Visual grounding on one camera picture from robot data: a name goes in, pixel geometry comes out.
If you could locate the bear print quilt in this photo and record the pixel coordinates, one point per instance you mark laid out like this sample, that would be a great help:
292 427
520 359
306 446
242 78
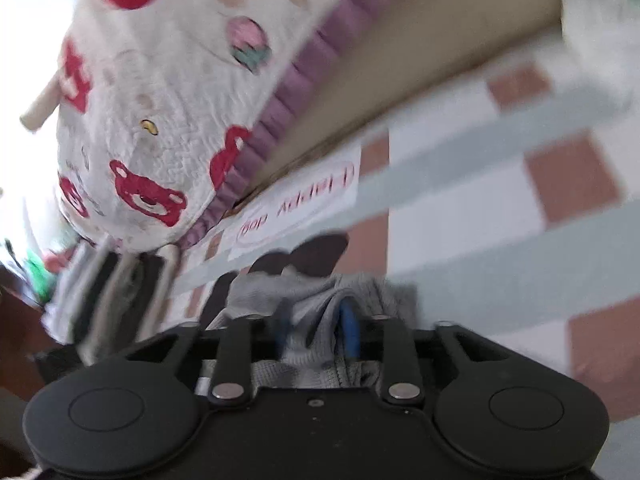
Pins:
175 85

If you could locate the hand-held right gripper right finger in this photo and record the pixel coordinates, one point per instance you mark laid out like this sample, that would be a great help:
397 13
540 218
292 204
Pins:
348 332

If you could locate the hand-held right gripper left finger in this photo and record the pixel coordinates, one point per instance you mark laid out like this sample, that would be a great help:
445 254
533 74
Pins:
262 332

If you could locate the beige bed frame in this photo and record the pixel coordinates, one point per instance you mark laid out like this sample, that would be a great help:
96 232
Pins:
425 35

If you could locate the grey knit sweater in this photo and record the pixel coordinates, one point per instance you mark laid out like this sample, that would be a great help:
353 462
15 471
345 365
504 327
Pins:
310 310

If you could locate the green plastic bag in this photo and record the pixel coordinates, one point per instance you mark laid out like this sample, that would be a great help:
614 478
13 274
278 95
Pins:
37 275

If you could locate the stack of folded clothes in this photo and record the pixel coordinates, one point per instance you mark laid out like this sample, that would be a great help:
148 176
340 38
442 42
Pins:
110 290

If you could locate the checkered floor rug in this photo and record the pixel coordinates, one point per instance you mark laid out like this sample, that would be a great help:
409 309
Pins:
475 185

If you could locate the brown wooden dresser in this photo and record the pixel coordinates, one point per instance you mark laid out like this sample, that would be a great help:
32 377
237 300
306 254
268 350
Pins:
15 320

